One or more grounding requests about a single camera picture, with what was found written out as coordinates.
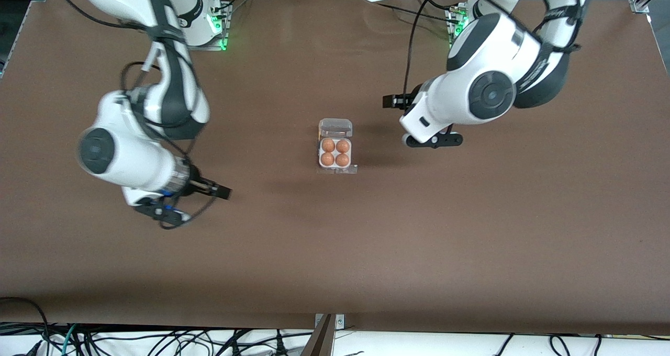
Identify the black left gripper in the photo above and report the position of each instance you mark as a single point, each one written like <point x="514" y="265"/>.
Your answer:
<point x="407" y="100"/>

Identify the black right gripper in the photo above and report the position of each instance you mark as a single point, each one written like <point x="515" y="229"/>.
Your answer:
<point x="201" y="187"/>

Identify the clear plastic egg box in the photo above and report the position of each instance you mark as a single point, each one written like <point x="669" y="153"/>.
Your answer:
<point x="335" y="128"/>

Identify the brown egg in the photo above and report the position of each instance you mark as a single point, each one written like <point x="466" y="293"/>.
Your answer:
<point x="342" y="160"/>
<point x="343" y="146"/>
<point x="327" y="159"/>
<point x="328" y="145"/>

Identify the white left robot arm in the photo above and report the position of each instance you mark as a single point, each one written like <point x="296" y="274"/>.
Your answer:
<point x="471" y="94"/>

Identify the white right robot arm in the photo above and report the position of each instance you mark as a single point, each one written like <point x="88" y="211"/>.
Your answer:
<point x="131" y="162"/>

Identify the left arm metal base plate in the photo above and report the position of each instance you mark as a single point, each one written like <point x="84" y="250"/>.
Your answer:
<point x="451" y="25"/>

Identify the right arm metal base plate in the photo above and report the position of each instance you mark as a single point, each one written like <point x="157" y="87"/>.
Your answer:
<point x="209" y="47"/>

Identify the small metal bracket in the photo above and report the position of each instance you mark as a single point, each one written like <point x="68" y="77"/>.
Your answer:
<point x="340" y="322"/>

